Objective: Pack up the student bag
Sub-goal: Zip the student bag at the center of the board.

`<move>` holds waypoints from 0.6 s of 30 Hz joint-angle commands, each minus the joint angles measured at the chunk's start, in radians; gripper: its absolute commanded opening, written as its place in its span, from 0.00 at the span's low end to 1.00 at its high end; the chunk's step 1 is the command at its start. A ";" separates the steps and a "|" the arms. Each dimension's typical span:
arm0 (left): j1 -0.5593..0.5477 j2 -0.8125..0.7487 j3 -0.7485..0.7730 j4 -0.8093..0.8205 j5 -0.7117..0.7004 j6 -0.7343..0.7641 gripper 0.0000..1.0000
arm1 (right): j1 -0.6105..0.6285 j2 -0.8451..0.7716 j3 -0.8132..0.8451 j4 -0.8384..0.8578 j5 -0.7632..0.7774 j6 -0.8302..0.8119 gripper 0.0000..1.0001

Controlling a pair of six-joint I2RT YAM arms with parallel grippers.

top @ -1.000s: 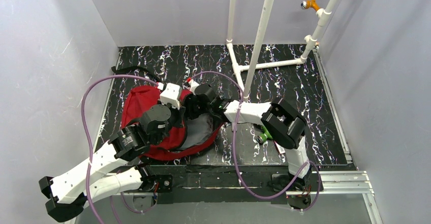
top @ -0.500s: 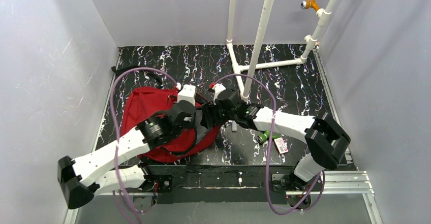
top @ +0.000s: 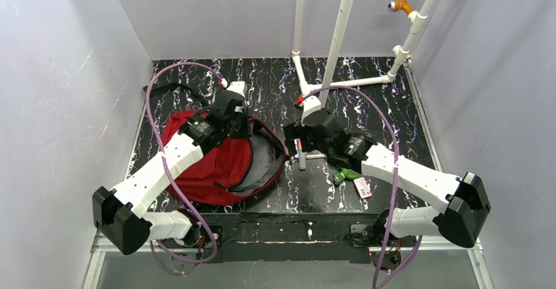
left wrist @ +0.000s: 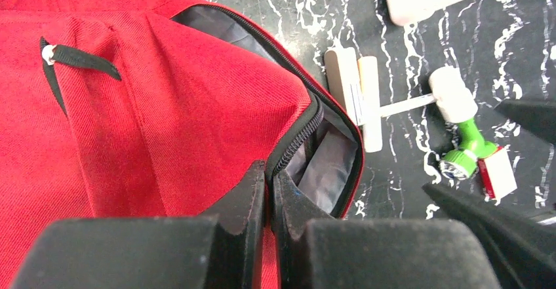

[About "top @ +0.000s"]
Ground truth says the red student backpack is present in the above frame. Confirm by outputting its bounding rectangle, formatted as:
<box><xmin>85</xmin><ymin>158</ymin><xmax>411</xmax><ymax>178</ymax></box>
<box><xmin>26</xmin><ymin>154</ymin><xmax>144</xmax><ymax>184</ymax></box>
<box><xmin>161</xmin><ymin>103</ymin><xmax>287</xmax><ymax>206</ymax></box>

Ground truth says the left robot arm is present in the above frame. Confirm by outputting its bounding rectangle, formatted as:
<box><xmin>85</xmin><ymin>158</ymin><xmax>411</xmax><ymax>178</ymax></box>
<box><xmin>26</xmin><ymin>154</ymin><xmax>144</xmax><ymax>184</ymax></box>
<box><xmin>92</xmin><ymin>83</ymin><xmax>248</xmax><ymax>255</ymax></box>

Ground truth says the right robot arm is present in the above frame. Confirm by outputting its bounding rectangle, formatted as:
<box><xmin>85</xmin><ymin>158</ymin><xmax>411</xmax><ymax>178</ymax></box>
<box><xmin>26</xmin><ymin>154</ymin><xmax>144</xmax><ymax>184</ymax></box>
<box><xmin>283</xmin><ymin>109</ymin><xmax>491</xmax><ymax>248</ymax></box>

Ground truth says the orange capped glue stick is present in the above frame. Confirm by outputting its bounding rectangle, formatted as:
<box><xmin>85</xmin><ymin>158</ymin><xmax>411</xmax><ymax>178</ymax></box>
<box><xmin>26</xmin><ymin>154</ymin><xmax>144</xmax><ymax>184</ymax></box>
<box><xmin>295</xmin><ymin>138</ymin><xmax>306</xmax><ymax>170</ymax></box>

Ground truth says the white pen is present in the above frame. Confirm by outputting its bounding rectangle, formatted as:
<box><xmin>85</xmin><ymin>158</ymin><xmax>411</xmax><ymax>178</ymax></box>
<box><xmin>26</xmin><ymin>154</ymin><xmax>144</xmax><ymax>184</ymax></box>
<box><xmin>306</xmin><ymin>154</ymin><xmax>327</xmax><ymax>160</ymax></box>

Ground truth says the small red white card box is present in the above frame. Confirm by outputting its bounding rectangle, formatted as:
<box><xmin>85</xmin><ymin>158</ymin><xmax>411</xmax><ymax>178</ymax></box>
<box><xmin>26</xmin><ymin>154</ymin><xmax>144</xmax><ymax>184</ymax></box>
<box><xmin>352</xmin><ymin>177</ymin><xmax>372</xmax><ymax>199</ymax></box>

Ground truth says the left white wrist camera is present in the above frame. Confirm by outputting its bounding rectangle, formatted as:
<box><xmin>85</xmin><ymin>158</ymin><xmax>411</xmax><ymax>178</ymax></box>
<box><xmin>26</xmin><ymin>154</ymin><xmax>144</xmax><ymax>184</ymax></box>
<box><xmin>226</xmin><ymin>81</ymin><xmax>247</xmax><ymax>99</ymax></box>

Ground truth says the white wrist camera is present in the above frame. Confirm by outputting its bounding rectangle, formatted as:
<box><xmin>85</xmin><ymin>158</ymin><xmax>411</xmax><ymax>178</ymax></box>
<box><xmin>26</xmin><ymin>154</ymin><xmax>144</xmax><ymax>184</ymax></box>
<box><xmin>300</xmin><ymin>96</ymin><xmax>322</xmax><ymax>126</ymax></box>
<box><xmin>226</xmin><ymin>81</ymin><xmax>247</xmax><ymax>99</ymax></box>

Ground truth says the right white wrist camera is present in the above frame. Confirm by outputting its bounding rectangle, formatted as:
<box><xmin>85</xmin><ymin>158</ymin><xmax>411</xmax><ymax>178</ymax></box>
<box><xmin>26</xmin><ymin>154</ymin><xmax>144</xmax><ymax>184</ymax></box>
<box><xmin>300</xmin><ymin>96</ymin><xmax>322</xmax><ymax>126</ymax></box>

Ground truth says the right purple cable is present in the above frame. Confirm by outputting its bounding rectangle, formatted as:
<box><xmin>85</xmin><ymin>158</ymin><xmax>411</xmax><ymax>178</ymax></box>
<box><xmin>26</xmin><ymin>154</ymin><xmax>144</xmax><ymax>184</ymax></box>
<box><xmin>295</xmin><ymin>85</ymin><xmax>424</xmax><ymax>289</ymax></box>

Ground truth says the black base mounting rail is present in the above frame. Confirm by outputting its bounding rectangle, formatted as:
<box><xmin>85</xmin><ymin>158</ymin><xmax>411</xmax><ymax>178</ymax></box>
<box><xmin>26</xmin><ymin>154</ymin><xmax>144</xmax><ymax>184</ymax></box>
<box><xmin>91</xmin><ymin>210</ymin><xmax>483</xmax><ymax>265</ymax></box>

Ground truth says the white PVC pipe frame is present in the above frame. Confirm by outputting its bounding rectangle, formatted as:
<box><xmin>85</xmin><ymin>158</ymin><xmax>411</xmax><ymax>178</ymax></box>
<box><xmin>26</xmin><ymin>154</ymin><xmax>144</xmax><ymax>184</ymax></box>
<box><xmin>291</xmin><ymin>0</ymin><xmax>439</xmax><ymax>94</ymax></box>

